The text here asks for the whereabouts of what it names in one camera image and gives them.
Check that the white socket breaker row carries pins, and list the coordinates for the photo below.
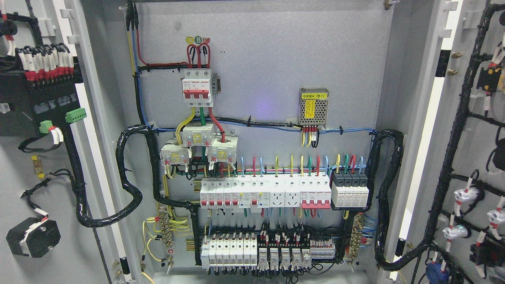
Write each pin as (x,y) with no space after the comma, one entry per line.
(267,191)

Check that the white current transformer group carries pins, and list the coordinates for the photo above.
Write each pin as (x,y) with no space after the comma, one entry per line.
(200,139)

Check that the metal mesh power supply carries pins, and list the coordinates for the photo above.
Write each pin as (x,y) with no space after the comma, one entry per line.
(313,106)

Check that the red white main breaker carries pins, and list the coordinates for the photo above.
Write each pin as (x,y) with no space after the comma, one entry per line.
(200,87)

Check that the black white surge protector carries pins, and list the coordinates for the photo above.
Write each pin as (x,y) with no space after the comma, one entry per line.
(349,191)

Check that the lower relay terminal row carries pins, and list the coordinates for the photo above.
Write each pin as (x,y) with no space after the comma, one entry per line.
(282,249)

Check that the white lower breaker row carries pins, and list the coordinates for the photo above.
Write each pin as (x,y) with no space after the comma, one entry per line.
(230,251)

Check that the brass ground terminal bar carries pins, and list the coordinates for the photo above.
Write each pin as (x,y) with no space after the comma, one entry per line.
(356,236)

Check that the black digital power meter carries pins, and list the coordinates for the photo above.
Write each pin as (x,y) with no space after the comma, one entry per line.
(26,104)

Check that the yellow terminal post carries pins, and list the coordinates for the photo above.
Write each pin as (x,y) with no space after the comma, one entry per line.
(38,166)

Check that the white rotary selector switch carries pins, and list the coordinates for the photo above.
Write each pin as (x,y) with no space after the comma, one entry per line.
(33,237)

